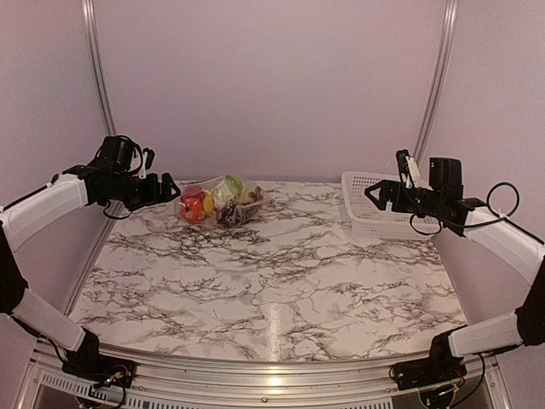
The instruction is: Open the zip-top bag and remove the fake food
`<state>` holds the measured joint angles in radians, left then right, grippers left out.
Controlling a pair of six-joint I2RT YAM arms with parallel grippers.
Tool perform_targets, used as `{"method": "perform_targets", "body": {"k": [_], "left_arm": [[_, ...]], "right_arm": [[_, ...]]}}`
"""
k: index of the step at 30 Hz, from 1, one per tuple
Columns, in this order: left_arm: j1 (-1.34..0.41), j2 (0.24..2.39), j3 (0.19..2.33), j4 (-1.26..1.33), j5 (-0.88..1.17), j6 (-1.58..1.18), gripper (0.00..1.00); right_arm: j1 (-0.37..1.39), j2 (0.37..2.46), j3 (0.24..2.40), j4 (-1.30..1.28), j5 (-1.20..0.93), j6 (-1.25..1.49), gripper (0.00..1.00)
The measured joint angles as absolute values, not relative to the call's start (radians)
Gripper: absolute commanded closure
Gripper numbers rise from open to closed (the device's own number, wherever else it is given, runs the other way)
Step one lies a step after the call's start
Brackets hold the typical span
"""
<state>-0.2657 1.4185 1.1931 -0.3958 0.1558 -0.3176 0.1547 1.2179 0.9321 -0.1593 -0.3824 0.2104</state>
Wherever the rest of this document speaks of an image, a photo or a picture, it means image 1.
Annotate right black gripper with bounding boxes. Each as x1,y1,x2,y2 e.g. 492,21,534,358
364,180,444,217

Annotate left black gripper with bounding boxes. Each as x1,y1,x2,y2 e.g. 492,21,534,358
104,172,180,211

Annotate yellow fake corn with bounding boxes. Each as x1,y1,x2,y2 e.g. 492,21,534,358
203,193,215,216

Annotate clear zip top bag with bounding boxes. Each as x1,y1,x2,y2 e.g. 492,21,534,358
174,175,270,228

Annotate purple fake grapes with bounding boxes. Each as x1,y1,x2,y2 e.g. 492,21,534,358
217,200,261,228

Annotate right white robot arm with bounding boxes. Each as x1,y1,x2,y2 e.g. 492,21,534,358
364,150,544,389

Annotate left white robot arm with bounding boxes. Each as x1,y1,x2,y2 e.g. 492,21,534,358
1,135,181,379

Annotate orange fake pepper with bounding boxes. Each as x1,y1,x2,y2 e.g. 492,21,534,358
181,187,206,222

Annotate pale green fake cabbage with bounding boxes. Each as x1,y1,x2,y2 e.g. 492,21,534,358
211,175,245,210

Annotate white plastic basket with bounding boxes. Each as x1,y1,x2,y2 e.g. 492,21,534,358
341,171,439,240

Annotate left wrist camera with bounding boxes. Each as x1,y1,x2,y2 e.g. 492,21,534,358
138,147,155,179

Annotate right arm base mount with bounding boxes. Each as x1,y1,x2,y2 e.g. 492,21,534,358
388,357,468,390

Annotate left aluminium frame post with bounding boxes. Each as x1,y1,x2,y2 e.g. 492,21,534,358
82,0,117,135

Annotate aluminium frame post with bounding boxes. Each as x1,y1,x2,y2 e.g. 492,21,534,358
82,0,117,135
414,0,459,164

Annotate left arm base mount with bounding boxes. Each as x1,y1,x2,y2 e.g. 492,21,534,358
62,354,136,389

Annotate right aluminium frame post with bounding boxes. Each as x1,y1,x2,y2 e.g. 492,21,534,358
414,0,459,164

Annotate front aluminium rail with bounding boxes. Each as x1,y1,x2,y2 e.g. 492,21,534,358
16,336,516,409

